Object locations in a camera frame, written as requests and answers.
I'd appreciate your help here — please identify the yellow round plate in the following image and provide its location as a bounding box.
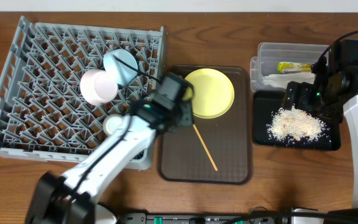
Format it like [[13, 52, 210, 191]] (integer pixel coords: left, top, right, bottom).
[[185, 68, 234, 119]]

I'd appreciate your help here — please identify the wooden chopstick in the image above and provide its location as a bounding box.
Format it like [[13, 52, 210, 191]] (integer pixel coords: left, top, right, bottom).
[[193, 123, 218, 172]]

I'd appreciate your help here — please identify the blue bowl with rice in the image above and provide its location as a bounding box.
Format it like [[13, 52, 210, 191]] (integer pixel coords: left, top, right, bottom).
[[103, 49, 138, 85]]

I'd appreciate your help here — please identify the green snack wrapper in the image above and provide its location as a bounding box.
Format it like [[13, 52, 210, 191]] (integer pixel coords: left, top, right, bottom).
[[277, 62, 312, 74]]

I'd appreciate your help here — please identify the white napkin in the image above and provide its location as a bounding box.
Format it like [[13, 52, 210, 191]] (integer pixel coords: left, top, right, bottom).
[[263, 72, 315, 89]]

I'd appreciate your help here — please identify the small white cup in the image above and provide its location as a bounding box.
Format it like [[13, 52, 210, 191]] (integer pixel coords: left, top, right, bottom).
[[103, 114, 123, 136]]

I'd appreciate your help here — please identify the pink bowl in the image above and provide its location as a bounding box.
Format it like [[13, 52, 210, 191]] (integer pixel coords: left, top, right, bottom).
[[80, 69, 118, 106]]

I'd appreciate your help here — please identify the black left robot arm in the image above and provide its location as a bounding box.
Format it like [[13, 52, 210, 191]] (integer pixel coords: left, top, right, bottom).
[[25, 73, 195, 223]]

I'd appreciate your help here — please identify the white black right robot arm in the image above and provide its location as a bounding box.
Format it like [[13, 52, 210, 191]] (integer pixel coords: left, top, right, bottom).
[[283, 39, 358, 208]]

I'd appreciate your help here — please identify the brown serving tray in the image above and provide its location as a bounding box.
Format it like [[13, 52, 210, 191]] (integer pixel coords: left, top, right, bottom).
[[157, 66, 253, 185]]

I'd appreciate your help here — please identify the clear plastic bin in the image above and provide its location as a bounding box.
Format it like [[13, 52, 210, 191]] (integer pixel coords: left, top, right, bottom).
[[250, 42, 328, 92]]

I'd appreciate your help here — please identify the pile of white rice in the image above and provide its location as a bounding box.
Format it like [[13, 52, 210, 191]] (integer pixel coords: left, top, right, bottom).
[[267, 106, 329, 143]]

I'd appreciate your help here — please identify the black plastic tray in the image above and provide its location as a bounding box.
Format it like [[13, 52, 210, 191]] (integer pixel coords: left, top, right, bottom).
[[252, 90, 341, 151]]

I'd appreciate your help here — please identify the grey plastic dish rack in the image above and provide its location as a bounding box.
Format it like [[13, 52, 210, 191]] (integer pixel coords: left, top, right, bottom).
[[0, 17, 167, 162]]

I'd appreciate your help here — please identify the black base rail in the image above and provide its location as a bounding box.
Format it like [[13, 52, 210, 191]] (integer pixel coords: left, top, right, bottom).
[[117, 207, 358, 224]]

